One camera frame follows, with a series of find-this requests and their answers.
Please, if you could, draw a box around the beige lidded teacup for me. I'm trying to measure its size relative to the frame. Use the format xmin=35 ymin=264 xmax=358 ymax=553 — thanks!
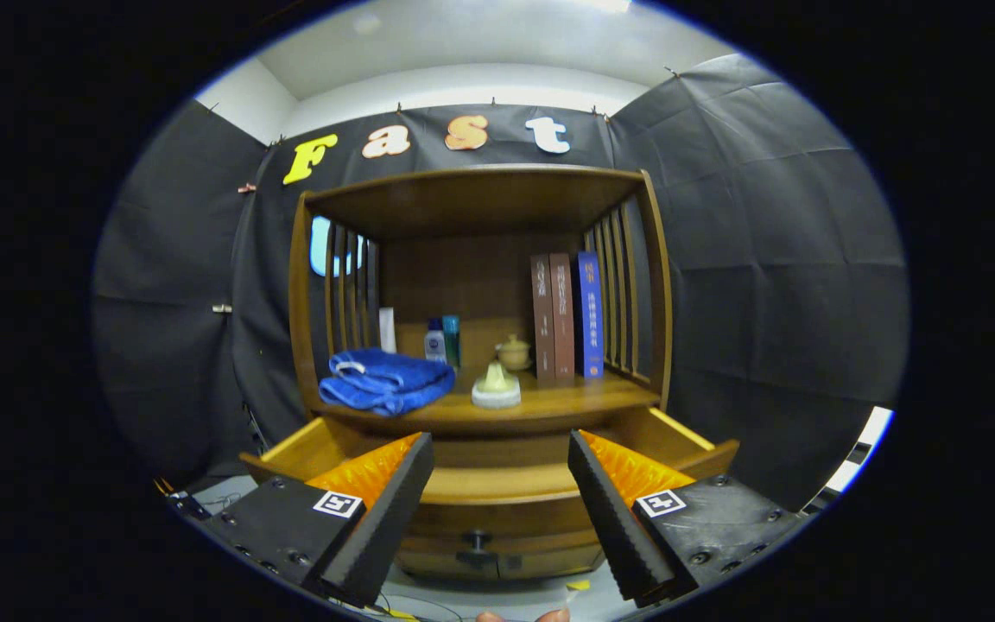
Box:
xmin=496 ymin=333 xmax=533 ymax=373

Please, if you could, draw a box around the wooden cabinet door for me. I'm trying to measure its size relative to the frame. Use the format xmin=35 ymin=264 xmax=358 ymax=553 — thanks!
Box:
xmin=396 ymin=553 xmax=500 ymax=581
xmin=497 ymin=549 xmax=606 ymax=578

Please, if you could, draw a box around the wooden drawer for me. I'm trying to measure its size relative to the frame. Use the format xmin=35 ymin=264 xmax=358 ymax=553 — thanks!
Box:
xmin=240 ymin=406 xmax=740 ymax=558

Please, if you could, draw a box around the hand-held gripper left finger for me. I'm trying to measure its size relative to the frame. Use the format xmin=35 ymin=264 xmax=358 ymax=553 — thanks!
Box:
xmin=195 ymin=432 xmax=435 ymax=608

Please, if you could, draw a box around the wooden countertop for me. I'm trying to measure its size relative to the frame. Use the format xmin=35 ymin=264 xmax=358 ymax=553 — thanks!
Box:
xmin=316 ymin=367 xmax=662 ymax=435

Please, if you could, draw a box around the black drawer knob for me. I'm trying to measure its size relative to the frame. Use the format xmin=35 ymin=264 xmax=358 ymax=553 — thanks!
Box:
xmin=456 ymin=530 xmax=498 ymax=569

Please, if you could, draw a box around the blue folded towel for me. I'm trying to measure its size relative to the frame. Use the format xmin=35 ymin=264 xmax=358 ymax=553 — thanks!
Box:
xmin=318 ymin=347 xmax=457 ymax=418

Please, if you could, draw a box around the thin black cable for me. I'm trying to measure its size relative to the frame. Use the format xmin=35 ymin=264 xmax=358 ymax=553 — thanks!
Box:
xmin=329 ymin=592 xmax=464 ymax=622

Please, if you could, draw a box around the green item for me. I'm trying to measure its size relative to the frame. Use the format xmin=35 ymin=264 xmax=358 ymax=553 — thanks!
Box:
xmin=471 ymin=361 xmax=523 ymax=409

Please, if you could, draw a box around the black backdrop cloth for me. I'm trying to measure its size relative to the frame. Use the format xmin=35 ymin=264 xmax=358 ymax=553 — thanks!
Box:
xmin=92 ymin=54 xmax=909 ymax=511

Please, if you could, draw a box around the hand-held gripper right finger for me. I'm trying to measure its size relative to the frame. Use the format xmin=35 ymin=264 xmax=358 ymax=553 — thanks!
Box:
xmin=567 ymin=429 xmax=809 ymax=608

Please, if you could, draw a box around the reddish brown book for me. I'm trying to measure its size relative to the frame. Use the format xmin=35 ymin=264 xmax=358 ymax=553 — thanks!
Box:
xmin=549 ymin=252 xmax=576 ymax=385

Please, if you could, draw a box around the white panel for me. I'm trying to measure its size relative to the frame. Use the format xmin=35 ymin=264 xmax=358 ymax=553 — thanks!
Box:
xmin=800 ymin=406 xmax=894 ymax=517

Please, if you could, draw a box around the wooden cabinet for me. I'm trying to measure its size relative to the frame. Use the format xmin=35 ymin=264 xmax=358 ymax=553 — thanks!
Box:
xmin=288 ymin=166 xmax=674 ymax=581

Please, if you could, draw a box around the blue book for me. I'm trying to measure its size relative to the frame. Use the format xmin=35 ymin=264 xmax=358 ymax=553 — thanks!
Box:
xmin=575 ymin=251 xmax=605 ymax=380

